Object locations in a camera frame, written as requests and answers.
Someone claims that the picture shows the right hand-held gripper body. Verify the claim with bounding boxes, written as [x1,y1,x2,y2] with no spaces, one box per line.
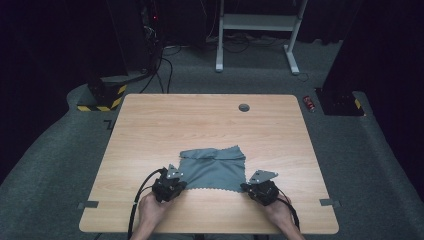
[247,169,280,207]

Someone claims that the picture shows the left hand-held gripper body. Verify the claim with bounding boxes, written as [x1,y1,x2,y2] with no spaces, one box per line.
[151,163,185,203]

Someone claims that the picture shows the grey cloth with zigzag edge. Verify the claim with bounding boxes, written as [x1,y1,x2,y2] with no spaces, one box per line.
[179,145,248,194]

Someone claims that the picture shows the person's right hand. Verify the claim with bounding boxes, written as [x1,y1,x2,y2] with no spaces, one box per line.
[262,194,293,229]

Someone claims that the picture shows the person's left hand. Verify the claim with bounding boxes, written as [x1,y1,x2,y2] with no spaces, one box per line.
[138,191,175,231]

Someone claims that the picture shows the grey tape strip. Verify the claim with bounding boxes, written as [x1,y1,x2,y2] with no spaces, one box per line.
[319,198,342,208]
[77,200,100,210]

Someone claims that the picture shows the red can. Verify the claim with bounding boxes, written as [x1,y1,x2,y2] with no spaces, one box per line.
[302,95,316,113]

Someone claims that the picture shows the black yellow striped stand base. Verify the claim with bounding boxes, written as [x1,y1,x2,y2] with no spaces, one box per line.
[76,74,129,113]

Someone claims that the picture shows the black stand base yellow mark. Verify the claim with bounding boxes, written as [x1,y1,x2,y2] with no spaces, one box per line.
[314,87,366,117]

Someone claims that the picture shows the dark equipment with red light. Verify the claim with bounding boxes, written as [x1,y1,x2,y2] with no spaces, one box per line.
[139,0,165,72]

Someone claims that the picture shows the white metal stand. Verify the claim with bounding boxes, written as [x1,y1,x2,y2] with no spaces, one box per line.
[214,0,309,76]

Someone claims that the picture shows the dark curtain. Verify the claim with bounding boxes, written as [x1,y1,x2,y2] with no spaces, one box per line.
[0,0,113,184]
[361,0,424,191]

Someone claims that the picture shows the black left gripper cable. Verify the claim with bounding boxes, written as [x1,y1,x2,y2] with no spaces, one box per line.
[127,168,166,240]

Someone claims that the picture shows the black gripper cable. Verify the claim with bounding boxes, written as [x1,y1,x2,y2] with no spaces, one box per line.
[276,188,301,232]
[127,168,166,240]

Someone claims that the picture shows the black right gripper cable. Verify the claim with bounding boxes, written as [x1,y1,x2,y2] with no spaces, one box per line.
[276,188,301,232]

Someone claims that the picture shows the black floor cables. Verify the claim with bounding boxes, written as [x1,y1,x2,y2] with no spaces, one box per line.
[139,44,183,95]

